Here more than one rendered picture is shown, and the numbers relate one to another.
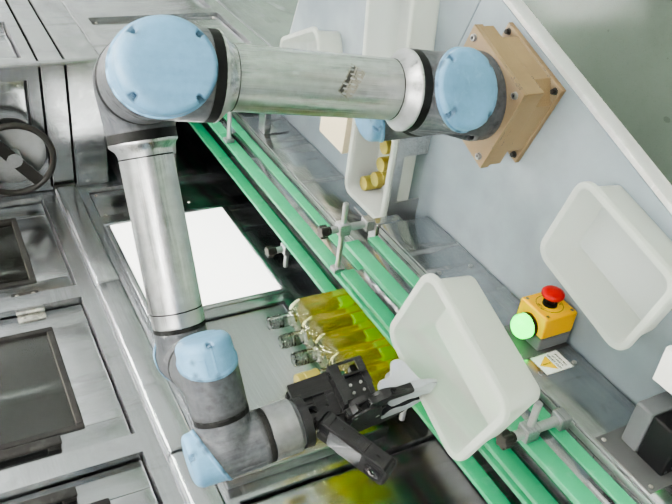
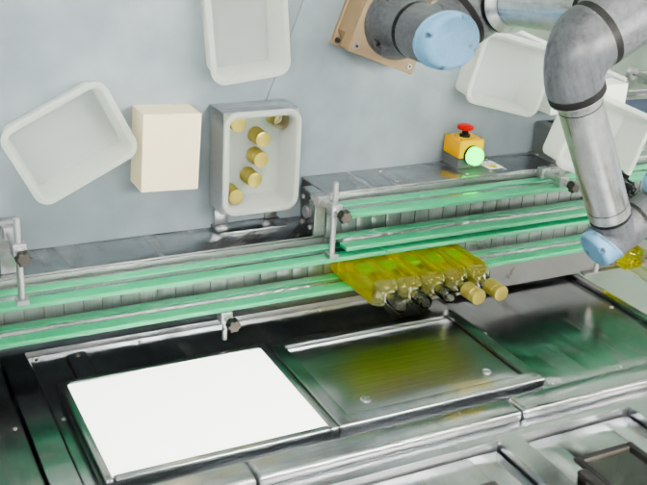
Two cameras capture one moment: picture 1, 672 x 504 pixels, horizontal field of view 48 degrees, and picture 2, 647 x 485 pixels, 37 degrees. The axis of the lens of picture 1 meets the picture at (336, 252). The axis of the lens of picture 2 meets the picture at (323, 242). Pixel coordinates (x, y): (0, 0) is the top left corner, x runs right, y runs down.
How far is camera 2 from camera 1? 2.26 m
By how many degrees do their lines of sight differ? 75
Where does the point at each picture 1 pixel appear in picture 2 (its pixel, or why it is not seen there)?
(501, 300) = (424, 168)
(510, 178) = (385, 83)
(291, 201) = (193, 271)
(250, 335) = (346, 368)
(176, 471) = (542, 408)
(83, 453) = (537, 469)
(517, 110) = not seen: hidden behind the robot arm
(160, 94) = not seen: outside the picture
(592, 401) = (523, 161)
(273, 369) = (395, 357)
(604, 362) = (491, 147)
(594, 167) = not seen: hidden behind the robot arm
